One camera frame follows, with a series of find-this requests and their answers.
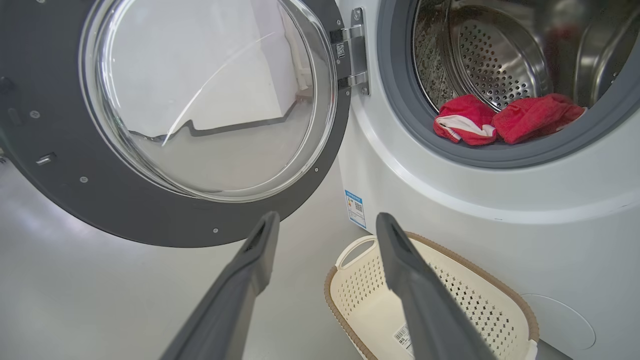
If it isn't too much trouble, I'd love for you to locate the blue energy label sticker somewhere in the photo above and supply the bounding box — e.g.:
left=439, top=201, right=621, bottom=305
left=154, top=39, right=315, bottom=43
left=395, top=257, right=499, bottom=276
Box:
left=344, top=189, right=367, bottom=230

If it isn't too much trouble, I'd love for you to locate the red and white garment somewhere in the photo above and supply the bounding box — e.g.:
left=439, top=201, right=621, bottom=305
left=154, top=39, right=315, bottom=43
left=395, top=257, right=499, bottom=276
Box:
left=433, top=93, right=587, bottom=146

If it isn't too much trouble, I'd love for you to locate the white barcode label sticker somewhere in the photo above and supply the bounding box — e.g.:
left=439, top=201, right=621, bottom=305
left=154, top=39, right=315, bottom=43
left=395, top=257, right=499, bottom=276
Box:
left=393, top=324, right=416, bottom=357

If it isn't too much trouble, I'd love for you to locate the black round glass washer door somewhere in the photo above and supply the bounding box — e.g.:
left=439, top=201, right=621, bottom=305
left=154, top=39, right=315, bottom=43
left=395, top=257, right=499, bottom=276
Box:
left=0, top=0, right=352, bottom=248

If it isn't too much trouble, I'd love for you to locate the cream basket with brown rim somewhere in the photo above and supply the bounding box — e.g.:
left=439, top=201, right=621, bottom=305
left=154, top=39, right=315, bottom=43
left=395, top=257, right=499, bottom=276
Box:
left=324, top=231, right=540, bottom=360

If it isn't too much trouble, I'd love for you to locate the metal washing machine door hinge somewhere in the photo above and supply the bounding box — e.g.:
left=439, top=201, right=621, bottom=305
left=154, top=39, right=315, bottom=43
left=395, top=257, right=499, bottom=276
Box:
left=330, top=7, right=371, bottom=96

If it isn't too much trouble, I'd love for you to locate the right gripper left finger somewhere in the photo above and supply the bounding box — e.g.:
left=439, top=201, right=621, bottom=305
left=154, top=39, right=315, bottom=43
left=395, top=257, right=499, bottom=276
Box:
left=160, top=211, right=281, bottom=360

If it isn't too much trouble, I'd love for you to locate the steel washer drum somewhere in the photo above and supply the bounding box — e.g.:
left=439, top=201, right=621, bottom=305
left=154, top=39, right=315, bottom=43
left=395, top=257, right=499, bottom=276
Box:
left=412, top=0, right=640, bottom=113

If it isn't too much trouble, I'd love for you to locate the grey rubber door gasket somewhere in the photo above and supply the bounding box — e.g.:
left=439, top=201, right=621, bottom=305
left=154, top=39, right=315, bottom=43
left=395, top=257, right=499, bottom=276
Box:
left=376, top=0, right=640, bottom=169

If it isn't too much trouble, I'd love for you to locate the round white filter cover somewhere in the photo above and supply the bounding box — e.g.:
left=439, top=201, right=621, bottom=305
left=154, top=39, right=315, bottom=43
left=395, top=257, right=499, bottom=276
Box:
left=520, top=293, right=597, bottom=352

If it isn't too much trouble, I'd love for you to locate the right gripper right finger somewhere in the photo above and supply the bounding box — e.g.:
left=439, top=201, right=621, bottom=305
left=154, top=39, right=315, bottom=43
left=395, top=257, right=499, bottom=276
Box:
left=376, top=212, right=496, bottom=360

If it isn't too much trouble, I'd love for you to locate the white front-load washing machine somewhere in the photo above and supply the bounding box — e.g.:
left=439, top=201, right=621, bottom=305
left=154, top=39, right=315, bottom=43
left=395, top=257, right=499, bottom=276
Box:
left=337, top=0, right=640, bottom=360

